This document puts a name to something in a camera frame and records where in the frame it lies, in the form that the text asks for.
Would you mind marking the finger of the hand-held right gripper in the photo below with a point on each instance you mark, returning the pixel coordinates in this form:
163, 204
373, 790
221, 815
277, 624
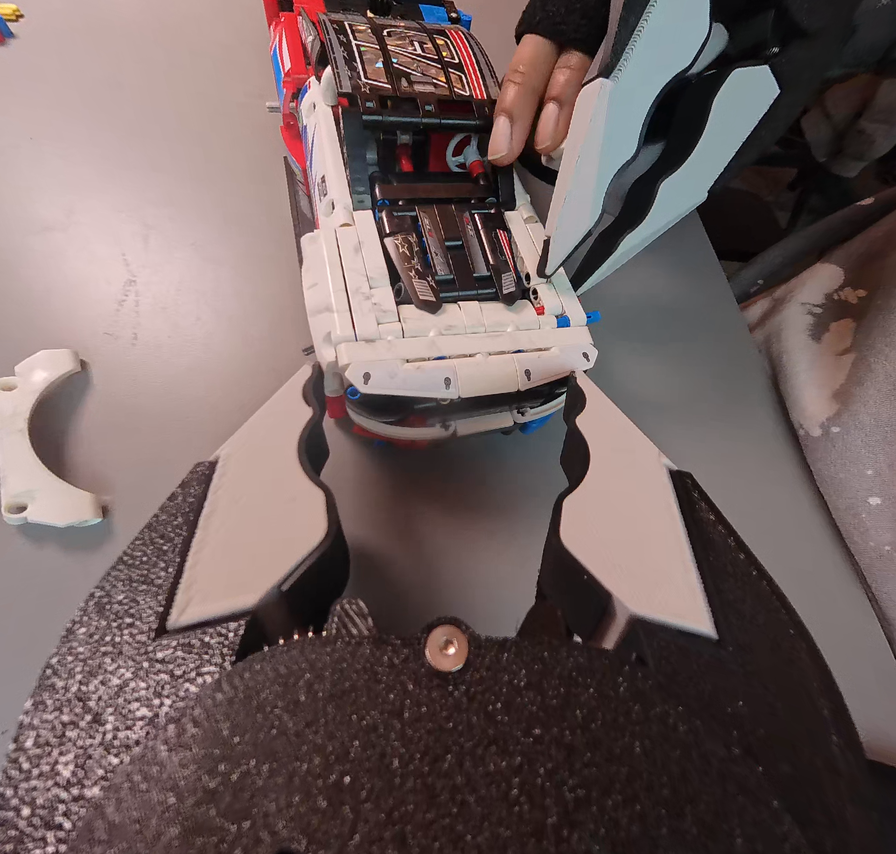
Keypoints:
581, 168
728, 126

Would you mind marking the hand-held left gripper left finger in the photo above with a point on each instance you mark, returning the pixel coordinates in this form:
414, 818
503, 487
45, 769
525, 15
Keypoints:
252, 504

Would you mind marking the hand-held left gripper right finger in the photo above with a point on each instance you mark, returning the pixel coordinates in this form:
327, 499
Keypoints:
630, 518

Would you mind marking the brick-built toy race car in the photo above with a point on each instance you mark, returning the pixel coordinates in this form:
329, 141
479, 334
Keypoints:
434, 350

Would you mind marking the white curved wheel arch piece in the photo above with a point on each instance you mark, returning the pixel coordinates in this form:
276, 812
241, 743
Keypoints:
21, 462

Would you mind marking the grey desk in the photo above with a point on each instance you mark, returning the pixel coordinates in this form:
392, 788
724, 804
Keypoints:
140, 203

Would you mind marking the person's right hand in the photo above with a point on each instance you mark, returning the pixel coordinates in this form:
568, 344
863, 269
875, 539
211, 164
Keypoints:
532, 91

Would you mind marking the grey paint-splattered clothing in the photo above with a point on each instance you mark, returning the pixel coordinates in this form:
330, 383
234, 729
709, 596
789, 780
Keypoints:
840, 413

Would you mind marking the small yellow brick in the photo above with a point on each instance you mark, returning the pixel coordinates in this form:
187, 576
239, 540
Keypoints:
8, 10

